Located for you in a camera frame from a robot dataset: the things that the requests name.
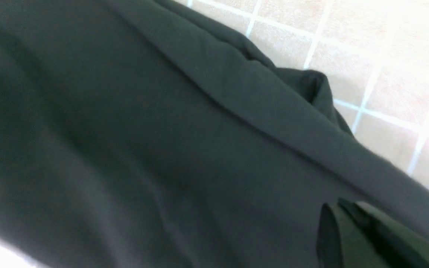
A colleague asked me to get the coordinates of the dark gray long-sleeve shirt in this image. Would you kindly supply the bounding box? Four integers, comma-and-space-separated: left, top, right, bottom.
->
0, 0, 429, 268

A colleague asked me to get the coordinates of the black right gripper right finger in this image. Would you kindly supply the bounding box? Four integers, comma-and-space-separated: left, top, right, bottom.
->
339, 200, 429, 268

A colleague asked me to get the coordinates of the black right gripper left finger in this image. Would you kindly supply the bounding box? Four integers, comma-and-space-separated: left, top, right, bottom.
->
317, 204, 389, 268

